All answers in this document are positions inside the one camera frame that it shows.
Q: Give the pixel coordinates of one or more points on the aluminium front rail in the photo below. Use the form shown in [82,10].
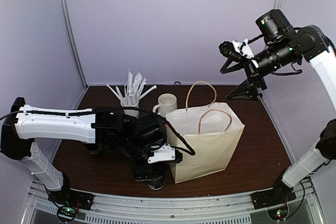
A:
[233,208]

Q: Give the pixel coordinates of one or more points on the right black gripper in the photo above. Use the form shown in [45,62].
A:
[253,74]

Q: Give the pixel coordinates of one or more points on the white cup holding straws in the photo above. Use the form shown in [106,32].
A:
[130,112]

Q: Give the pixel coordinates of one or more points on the wrapped white straws bundle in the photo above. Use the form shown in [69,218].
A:
[133,90]

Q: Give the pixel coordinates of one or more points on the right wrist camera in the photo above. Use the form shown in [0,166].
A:
[236,51]

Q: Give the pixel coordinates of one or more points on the cream ceramic mug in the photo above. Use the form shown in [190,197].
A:
[166,103]

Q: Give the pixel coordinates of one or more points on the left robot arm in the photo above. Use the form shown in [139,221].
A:
[139,139]

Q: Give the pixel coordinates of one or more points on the stack of paper cups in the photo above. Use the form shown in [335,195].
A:
[93,149]

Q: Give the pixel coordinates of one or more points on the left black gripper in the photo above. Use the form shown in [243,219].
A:
[144,173]

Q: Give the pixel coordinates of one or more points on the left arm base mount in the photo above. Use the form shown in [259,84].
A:
[69,204]

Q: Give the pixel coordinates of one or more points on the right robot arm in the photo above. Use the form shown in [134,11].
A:
[280,44]

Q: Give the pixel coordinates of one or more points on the left corner metal post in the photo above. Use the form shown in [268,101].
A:
[72,43]

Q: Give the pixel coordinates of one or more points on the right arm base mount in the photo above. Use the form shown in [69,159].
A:
[274,201]

